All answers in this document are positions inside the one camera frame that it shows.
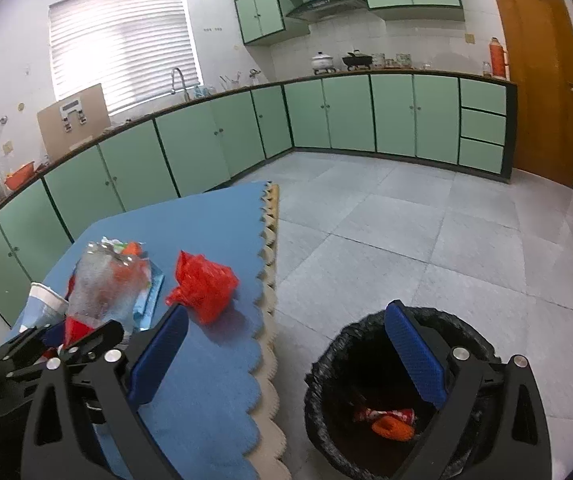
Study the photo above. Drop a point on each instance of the black lined trash bin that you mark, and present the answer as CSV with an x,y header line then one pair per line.
x,y
346,360

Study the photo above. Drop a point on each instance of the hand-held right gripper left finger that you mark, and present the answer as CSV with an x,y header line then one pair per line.
x,y
159,355

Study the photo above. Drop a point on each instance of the range hood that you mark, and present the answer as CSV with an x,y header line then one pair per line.
x,y
326,7

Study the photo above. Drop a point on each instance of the beige foam mat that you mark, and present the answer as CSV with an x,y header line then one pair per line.
x,y
272,360

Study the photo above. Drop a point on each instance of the stack of bowls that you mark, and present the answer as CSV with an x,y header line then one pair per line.
x,y
379,61

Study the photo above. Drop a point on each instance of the orange basin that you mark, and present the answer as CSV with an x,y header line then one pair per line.
x,y
19,176

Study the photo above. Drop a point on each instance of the wooden door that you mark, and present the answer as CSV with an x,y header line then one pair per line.
x,y
536,85

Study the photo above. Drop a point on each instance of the white cooking pot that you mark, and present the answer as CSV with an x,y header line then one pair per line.
x,y
322,61

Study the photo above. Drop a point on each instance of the orange crumpled wrapper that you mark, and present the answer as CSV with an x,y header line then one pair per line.
x,y
391,429

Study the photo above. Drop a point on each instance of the green base cabinets with sink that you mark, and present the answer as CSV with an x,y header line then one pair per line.
x,y
136,160

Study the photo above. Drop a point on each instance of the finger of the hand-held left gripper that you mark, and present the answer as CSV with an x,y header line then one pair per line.
x,y
21,347
101,335

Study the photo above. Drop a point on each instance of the small patterned box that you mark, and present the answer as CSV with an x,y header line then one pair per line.
x,y
403,60

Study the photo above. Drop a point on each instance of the green white wrapper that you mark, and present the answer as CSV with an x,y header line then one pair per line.
x,y
151,290

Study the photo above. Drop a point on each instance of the metal sink faucet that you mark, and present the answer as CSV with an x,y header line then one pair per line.
x,y
176,77

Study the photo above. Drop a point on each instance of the glass jar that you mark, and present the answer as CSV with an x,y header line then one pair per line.
x,y
486,69

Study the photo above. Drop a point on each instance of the white window blind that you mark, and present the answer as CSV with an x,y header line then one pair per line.
x,y
121,40

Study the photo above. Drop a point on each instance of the clear plastic bottle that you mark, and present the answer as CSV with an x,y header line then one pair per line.
x,y
99,290

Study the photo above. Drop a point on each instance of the white blue paper cup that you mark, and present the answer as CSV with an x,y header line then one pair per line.
x,y
41,302

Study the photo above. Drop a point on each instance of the black wok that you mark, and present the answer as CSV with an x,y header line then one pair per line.
x,y
357,61

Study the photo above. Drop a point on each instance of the blue foam mat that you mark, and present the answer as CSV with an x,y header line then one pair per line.
x,y
216,230

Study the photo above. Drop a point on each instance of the orange foam net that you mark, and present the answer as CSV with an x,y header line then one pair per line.
x,y
132,249

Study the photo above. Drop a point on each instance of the red white wrapper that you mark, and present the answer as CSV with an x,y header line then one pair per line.
x,y
366,414

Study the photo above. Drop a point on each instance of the green base cabinets with drawers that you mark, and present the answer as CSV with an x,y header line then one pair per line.
x,y
396,115

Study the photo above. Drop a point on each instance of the red plastic bag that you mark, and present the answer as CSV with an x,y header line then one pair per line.
x,y
201,285

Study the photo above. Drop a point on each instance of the orange thermos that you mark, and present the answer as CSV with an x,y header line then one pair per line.
x,y
497,60

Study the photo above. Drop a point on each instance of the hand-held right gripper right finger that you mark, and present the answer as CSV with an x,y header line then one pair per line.
x,y
416,355

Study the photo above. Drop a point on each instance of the utensil holder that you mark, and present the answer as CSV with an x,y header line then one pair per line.
x,y
231,80

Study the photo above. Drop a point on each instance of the cardboard box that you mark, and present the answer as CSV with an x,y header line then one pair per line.
x,y
74,130

